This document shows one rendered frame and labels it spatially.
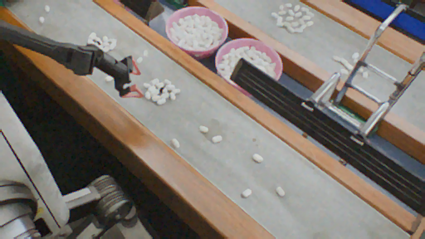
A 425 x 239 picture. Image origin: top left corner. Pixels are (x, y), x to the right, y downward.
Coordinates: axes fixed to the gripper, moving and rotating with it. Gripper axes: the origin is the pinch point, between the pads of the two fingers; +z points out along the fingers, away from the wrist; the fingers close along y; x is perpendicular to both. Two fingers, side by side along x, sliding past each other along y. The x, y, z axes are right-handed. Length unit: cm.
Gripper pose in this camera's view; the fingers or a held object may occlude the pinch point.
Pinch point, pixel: (139, 84)
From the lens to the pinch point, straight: 141.3
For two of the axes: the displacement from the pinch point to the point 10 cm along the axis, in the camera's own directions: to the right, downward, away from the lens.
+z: 6.3, 3.9, 6.8
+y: 1.2, 8.1, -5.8
